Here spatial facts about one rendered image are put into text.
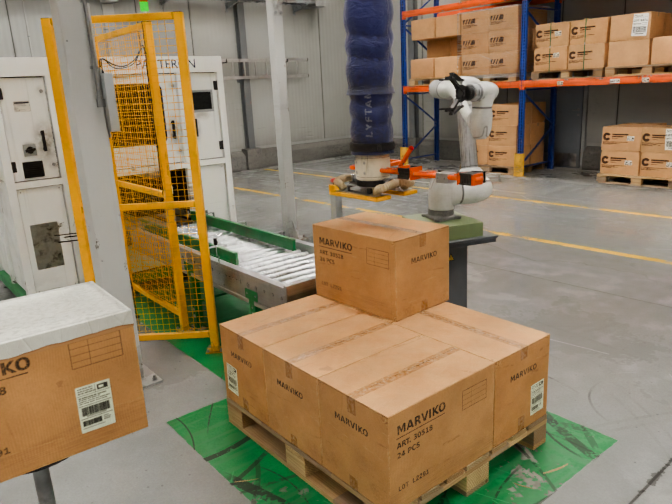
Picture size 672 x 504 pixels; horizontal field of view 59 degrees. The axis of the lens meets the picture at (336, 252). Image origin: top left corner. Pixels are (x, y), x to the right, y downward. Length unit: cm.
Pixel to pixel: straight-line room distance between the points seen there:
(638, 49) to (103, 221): 819
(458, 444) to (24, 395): 155
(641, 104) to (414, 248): 883
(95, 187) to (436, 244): 183
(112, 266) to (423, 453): 205
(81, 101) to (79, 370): 184
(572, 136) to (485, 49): 228
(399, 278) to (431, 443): 83
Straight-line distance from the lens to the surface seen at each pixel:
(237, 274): 370
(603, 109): 1165
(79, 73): 343
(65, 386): 193
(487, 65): 1121
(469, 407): 246
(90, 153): 344
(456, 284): 373
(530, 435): 296
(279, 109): 650
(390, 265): 280
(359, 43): 290
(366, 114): 290
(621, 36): 1012
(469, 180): 260
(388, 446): 218
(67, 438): 199
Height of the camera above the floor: 163
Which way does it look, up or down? 15 degrees down
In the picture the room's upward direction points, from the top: 3 degrees counter-clockwise
